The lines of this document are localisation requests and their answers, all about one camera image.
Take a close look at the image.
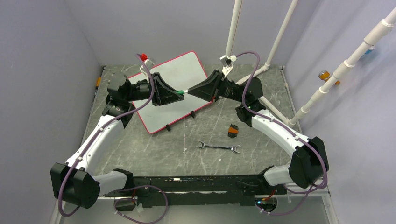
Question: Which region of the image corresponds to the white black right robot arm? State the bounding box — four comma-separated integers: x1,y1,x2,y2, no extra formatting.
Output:
187,70,329,194

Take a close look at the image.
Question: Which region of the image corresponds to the pink framed whiteboard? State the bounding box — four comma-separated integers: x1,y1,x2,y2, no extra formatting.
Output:
137,51,210,134

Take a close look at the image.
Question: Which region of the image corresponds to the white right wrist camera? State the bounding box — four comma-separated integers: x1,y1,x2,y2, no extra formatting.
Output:
219,55,237,77

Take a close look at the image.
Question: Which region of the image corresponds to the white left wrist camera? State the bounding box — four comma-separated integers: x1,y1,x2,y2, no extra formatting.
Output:
140,54,155,80

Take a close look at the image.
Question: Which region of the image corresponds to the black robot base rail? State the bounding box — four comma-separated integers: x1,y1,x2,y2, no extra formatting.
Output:
105,174,287,209

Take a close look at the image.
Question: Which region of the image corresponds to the orange wall fitting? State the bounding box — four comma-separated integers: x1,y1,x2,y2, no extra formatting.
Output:
318,70,330,82

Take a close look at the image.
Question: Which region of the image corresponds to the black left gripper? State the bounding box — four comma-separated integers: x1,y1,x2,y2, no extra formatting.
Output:
125,73,184,106

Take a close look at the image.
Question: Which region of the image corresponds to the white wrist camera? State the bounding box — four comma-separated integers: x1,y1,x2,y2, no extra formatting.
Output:
219,55,237,77
140,54,155,80

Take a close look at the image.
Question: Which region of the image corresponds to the black orange hex key set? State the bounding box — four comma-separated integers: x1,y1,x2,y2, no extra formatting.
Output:
227,124,239,138

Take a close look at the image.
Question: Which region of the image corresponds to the silver open-end wrench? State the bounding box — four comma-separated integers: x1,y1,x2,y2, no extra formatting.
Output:
196,141,242,154

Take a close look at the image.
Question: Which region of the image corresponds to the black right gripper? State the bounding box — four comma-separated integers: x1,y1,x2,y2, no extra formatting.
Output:
188,70,247,104

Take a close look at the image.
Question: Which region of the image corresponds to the white PVC pipe frame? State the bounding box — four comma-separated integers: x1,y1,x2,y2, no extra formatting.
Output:
225,0,299,128

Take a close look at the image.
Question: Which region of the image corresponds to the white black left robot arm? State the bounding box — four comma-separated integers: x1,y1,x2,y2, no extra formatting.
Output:
50,72,186,209

